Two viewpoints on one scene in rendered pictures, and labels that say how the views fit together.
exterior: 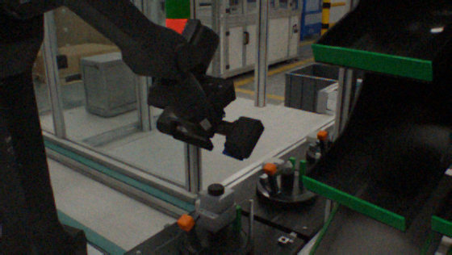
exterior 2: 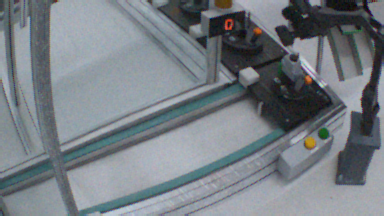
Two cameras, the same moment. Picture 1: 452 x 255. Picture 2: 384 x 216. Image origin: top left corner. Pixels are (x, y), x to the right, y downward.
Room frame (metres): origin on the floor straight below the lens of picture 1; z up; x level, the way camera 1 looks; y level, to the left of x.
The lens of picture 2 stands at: (0.53, 1.39, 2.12)
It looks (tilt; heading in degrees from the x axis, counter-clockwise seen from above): 43 degrees down; 286
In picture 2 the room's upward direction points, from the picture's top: 4 degrees clockwise
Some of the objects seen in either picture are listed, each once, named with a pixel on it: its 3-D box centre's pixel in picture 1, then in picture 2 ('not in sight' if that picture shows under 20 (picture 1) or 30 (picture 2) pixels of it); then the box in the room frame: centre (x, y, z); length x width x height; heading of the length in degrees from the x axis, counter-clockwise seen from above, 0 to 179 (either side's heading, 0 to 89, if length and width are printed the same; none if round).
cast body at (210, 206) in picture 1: (219, 202); (291, 63); (0.64, 0.01, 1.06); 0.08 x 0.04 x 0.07; 142
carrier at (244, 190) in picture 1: (287, 177); (241, 30); (0.84, -0.14, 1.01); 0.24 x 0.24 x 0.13; 52
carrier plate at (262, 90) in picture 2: (215, 251); (290, 90); (0.63, 0.02, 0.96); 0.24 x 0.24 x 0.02; 52
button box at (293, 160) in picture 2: not in sight; (308, 151); (0.52, 0.22, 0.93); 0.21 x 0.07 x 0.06; 52
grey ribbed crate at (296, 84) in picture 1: (340, 90); not in sight; (2.63, -0.76, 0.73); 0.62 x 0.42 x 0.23; 52
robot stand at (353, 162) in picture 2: not in sight; (359, 150); (0.30, 0.19, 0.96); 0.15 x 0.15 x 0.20; 8
